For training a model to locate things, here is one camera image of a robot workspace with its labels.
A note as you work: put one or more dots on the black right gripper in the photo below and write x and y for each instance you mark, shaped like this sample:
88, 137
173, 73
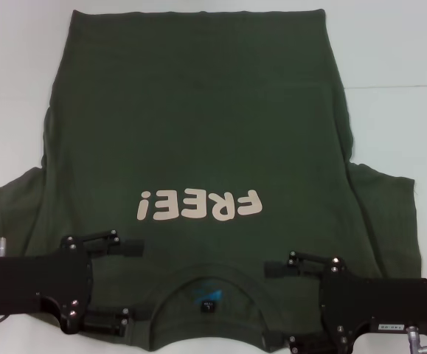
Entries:
379, 302

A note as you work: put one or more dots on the dark green printed t-shirt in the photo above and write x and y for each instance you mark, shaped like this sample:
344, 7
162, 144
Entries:
198, 129

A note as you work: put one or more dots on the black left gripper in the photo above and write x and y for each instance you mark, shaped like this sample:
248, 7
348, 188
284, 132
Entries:
32, 276

